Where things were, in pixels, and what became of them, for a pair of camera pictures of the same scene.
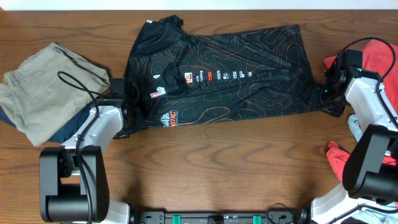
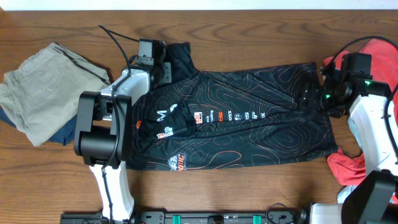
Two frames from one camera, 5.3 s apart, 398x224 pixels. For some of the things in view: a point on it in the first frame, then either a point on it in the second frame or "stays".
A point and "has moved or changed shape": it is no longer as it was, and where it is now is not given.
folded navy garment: (66, 134) stays
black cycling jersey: (176, 79) has moved or changed shape
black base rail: (148, 217) stays
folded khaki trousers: (51, 92) stays
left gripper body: (135, 121) → (165, 72)
